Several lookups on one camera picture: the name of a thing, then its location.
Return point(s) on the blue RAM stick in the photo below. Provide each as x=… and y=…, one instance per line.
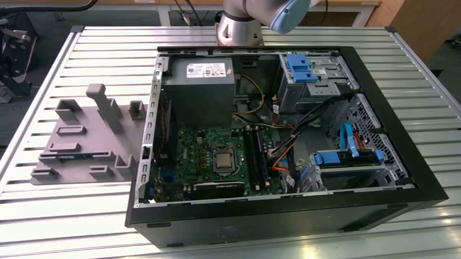
x=73, y=156

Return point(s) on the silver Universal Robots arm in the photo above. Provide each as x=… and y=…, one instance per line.
x=237, y=27

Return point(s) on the black empty RAM slot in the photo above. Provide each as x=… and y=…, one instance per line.
x=251, y=159

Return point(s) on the pale grey floor object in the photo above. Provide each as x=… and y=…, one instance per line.
x=4, y=97

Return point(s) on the grey parts rack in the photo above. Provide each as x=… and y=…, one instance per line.
x=85, y=140

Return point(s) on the grey power supply unit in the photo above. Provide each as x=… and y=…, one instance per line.
x=196, y=102

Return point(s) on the green motherboard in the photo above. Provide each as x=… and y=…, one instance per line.
x=191, y=143

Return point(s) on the silver CPU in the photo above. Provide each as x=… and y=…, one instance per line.
x=223, y=160

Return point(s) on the black graphics card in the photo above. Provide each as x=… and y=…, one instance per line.
x=215, y=190

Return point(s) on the blue plastic disk carrier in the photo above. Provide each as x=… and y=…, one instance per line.
x=300, y=67

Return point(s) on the metal drive bay cage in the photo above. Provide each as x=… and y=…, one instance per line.
x=323, y=89

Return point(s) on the black open PC case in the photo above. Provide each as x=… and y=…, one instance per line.
x=251, y=224

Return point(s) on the black disk in blue carrier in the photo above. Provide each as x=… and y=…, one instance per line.
x=327, y=158

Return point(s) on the wooden desk with white legs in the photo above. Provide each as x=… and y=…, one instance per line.
x=363, y=14

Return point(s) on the wooden cabinet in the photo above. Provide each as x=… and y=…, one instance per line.
x=424, y=27

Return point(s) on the silver disk bay bracket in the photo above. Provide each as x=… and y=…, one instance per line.
x=352, y=170

